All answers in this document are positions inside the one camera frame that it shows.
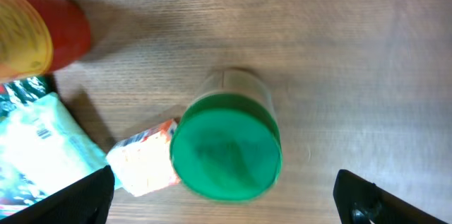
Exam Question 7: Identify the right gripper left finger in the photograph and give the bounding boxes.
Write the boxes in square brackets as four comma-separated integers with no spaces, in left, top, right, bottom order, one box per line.
[1,165,114,224]

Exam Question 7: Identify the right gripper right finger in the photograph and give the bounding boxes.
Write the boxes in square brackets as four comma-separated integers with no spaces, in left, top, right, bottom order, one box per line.
[333,170,446,224]

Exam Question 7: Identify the red patterned small box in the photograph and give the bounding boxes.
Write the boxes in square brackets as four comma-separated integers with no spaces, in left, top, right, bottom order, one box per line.
[106,119,180,197]

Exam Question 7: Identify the white wet wipes pack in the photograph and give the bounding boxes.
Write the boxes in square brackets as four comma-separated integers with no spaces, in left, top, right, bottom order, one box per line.
[0,92,123,196]

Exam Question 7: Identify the green lid jar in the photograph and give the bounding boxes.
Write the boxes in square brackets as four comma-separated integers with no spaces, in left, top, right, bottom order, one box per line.
[169,69,283,202]

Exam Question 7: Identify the red sriracha sauce bottle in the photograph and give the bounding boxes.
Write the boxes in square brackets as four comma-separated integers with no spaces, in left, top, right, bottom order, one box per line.
[1,0,91,83]

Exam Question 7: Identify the green 3M gloves package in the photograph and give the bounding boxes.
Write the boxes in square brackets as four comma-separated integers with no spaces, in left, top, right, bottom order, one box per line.
[1,76,50,219]

